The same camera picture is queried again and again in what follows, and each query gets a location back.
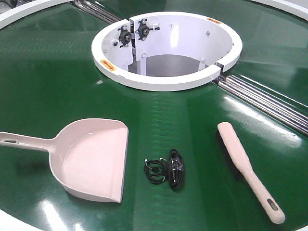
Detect green conveyor belt surface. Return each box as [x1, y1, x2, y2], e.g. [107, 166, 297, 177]
[0, 3, 308, 231]

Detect upper left steel roller strip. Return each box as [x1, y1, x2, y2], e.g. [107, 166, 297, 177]
[71, 0, 122, 24]

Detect white central ring housing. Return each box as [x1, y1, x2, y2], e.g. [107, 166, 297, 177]
[91, 12, 243, 91]

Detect thick black cable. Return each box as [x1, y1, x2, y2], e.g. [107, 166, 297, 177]
[167, 148, 185, 190]

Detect right steel roller strip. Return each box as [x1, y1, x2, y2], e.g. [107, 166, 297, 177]
[213, 75, 308, 136]

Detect left black bearing mount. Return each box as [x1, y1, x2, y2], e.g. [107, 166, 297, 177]
[118, 25, 132, 48]

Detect steel roller strip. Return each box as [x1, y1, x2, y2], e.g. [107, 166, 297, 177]
[71, 0, 122, 24]
[213, 75, 308, 136]

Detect thin black cable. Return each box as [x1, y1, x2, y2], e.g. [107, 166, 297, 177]
[143, 158, 169, 185]

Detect beige hand brush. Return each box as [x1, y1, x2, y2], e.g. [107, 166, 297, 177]
[217, 122, 286, 224]

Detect right black bearing mount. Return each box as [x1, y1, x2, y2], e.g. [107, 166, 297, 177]
[137, 19, 160, 41]

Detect pink plastic dustpan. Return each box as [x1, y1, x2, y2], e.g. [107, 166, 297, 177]
[0, 118, 128, 203]

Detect black bearing mount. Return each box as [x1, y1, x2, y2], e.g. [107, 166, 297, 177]
[137, 19, 160, 41]
[118, 25, 132, 48]

